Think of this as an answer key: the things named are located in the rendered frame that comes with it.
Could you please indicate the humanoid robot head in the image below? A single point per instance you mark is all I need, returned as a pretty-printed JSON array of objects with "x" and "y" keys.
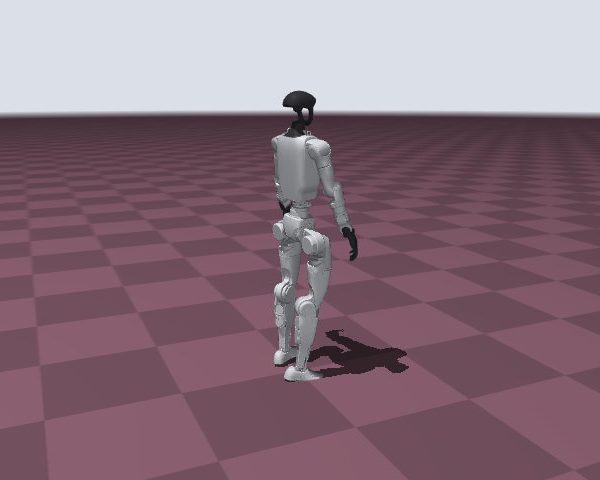
[{"x": 299, "y": 100}]

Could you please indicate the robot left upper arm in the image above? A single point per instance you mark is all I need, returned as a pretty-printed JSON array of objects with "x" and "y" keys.
[{"x": 274, "y": 146}]

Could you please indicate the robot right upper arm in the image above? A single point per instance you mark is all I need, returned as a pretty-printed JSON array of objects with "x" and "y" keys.
[{"x": 320, "y": 152}]

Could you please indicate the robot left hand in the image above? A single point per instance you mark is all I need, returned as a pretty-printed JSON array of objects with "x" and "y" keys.
[{"x": 285, "y": 210}]

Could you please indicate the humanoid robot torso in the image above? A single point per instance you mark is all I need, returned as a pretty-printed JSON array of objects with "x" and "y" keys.
[{"x": 299, "y": 180}]

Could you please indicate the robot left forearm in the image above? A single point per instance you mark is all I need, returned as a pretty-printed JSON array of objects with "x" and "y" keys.
[{"x": 279, "y": 196}]

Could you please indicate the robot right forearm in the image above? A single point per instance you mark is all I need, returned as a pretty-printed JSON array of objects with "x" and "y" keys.
[{"x": 338, "y": 206}]

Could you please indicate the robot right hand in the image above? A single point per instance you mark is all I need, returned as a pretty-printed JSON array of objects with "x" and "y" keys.
[{"x": 352, "y": 240}]

